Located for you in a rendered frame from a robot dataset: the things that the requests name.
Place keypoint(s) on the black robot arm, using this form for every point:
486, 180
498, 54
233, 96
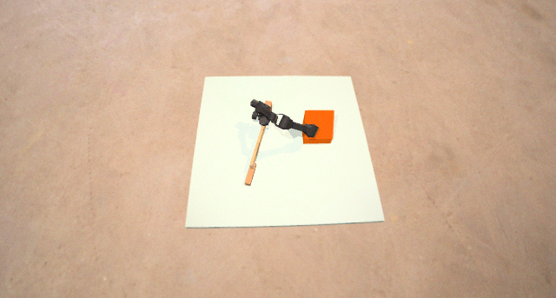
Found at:
285, 123

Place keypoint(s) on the long tan wooden rail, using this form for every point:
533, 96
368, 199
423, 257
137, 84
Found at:
257, 146

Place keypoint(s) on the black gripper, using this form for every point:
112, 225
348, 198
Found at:
254, 115

